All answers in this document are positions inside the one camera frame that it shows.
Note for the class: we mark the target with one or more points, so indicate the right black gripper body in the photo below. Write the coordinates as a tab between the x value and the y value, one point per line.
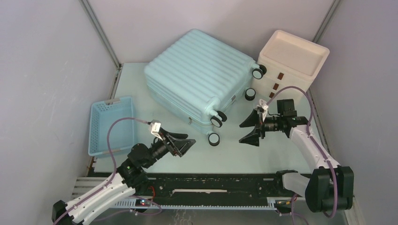
272	123

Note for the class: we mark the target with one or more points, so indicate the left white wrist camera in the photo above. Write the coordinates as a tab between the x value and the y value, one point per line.
156	129

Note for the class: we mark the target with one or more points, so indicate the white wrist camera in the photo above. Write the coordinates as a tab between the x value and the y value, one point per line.
262	110
156	129

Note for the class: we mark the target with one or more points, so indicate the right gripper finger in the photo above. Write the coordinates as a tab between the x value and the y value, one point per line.
252	120
252	138

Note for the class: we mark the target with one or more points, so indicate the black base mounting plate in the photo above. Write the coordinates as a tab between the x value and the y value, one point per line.
211	189

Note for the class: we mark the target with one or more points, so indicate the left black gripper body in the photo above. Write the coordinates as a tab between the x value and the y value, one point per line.
163	147

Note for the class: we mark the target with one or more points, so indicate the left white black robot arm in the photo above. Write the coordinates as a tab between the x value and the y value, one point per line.
129	178

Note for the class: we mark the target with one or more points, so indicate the aluminium frame rail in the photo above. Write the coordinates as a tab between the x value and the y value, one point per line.
217	198

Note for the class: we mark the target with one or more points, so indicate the blue perforated plastic basket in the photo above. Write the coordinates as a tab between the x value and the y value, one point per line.
122	135

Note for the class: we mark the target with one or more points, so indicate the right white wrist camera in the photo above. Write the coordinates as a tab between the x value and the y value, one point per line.
262	110

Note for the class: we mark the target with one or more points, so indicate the light blue ribbed suitcase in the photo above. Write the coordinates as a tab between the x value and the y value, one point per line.
197	76

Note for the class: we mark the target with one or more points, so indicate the cream plastic drawer cabinet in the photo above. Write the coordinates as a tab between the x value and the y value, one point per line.
291	64

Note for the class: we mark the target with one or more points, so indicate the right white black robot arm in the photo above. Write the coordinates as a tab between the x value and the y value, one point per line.
330	186

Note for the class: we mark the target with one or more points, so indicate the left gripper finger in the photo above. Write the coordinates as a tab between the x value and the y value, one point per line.
181	146
175	136

